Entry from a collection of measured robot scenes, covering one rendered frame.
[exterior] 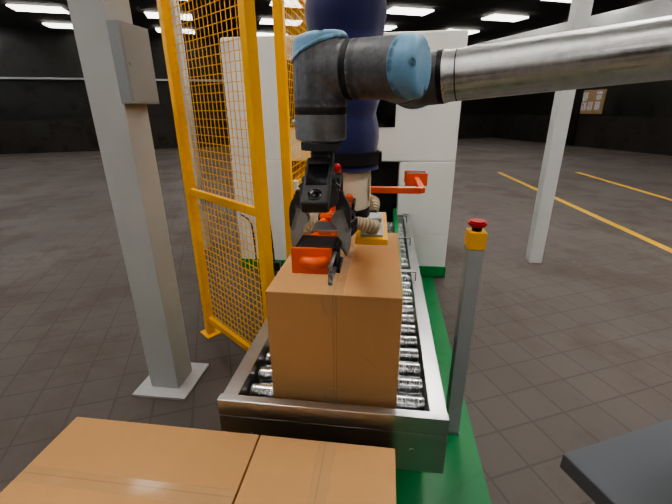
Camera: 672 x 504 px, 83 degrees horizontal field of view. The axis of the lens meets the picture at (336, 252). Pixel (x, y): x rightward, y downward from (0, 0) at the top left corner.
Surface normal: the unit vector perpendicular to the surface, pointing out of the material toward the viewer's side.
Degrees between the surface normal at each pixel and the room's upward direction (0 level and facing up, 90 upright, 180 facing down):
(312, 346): 90
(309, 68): 91
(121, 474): 0
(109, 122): 90
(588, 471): 0
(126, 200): 90
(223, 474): 0
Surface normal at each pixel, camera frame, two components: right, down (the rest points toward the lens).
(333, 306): -0.13, 0.35
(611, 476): 0.00, -0.93
